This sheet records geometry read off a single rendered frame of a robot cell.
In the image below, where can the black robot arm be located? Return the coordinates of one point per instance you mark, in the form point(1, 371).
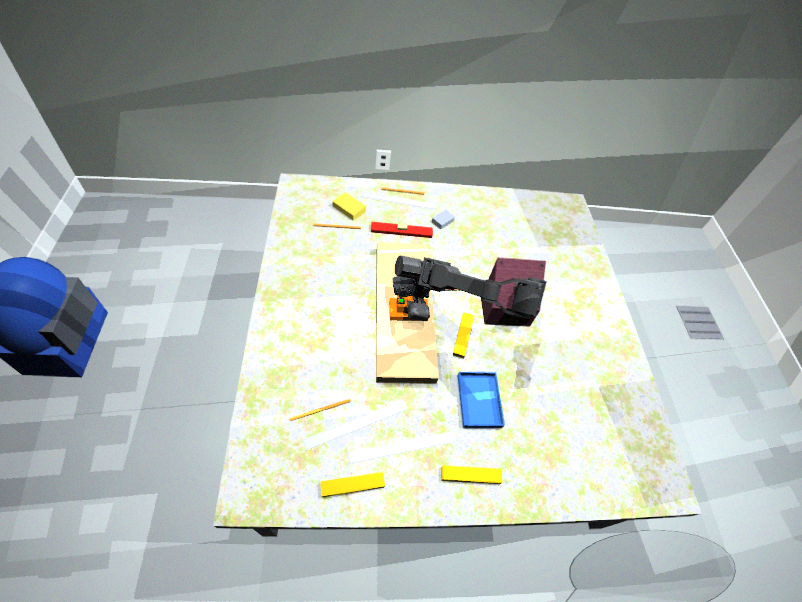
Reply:
point(439, 275)

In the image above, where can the blue rectangular tray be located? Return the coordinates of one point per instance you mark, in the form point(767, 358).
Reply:
point(480, 400)

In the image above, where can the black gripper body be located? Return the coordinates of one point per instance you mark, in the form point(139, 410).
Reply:
point(418, 309)

